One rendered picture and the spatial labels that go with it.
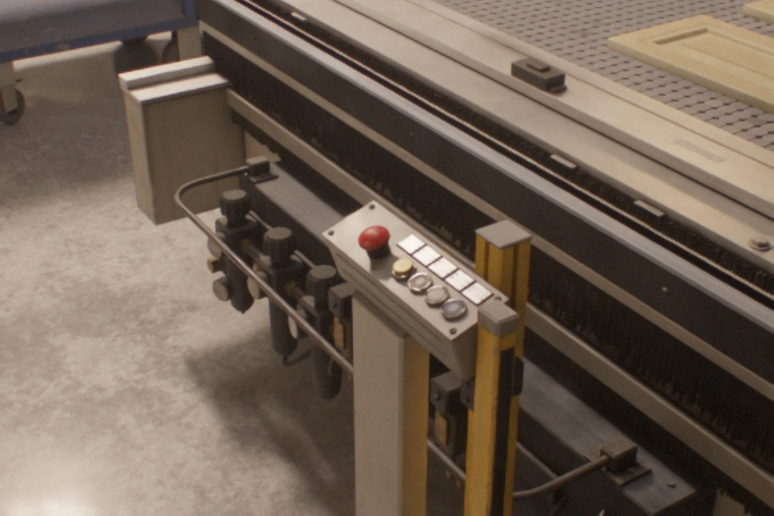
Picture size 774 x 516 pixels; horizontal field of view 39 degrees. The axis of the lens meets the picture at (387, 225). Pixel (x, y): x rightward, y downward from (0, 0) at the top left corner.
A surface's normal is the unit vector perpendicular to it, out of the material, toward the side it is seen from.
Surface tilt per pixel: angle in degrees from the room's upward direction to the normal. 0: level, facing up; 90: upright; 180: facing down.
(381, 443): 90
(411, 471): 90
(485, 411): 90
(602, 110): 0
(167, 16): 0
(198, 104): 90
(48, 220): 0
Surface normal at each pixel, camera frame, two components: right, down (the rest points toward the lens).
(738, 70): -0.18, -0.80
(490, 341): -0.84, 0.26
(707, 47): 0.00, -0.88
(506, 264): 0.55, 0.40
